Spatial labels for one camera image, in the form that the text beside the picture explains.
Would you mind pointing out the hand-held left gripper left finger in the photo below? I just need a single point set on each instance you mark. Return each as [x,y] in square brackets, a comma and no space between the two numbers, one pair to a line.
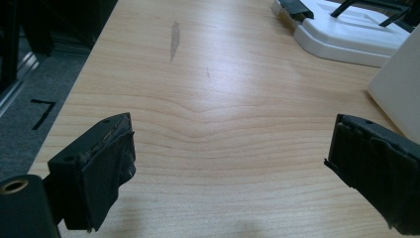
[95,172]

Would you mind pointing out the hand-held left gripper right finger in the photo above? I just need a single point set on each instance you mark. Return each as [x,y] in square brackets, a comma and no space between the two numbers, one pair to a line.
[379,165]

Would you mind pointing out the white box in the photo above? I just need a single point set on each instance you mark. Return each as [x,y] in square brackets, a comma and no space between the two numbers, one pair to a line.
[401,89]

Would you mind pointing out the white plastic base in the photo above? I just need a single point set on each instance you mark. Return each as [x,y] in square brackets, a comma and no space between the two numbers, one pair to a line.
[346,36]

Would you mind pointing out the black metal stand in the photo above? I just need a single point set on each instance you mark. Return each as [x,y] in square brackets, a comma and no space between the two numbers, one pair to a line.
[379,10]

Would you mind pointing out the dark cabinet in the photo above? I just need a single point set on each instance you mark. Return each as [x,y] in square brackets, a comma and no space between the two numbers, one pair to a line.
[49,23]

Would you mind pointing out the black clip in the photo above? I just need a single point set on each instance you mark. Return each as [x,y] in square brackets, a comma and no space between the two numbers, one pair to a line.
[297,8]

